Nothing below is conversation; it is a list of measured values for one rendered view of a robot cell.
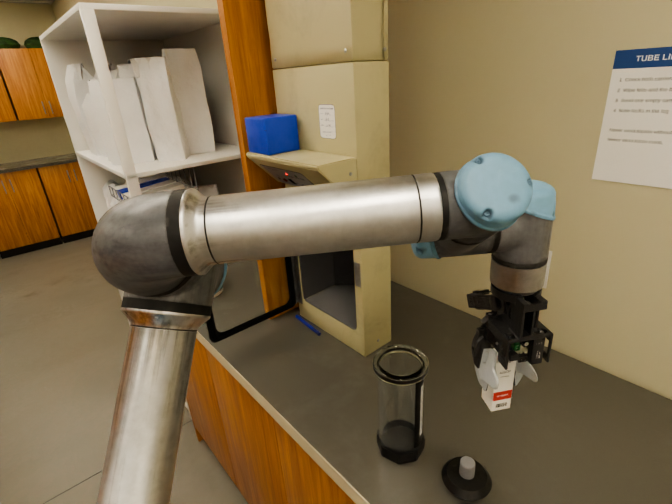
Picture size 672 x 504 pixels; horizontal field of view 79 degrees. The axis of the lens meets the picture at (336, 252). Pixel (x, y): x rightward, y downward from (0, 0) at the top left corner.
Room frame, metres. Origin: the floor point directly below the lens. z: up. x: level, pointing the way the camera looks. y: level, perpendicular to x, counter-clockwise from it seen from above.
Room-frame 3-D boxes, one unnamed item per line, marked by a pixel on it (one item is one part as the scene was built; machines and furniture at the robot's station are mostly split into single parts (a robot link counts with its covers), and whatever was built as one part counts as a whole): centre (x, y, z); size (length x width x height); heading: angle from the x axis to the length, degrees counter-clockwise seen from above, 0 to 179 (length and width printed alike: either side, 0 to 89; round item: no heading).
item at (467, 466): (0.54, -0.22, 0.97); 0.09 x 0.09 x 0.07
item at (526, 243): (0.53, -0.26, 1.48); 0.09 x 0.08 x 0.11; 90
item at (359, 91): (1.15, -0.06, 1.33); 0.32 x 0.25 x 0.77; 39
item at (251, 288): (1.08, 0.26, 1.19); 0.30 x 0.01 x 0.40; 129
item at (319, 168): (1.04, 0.08, 1.46); 0.32 x 0.12 x 0.10; 39
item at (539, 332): (0.53, -0.27, 1.32); 0.09 x 0.08 x 0.12; 7
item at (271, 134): (1.12, 0.15, 1.56); 0.10 x 0.10 x 0.09; 39
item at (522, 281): (0.53, -0.27, 1.40); 0.08 x 0.08 x 0.05
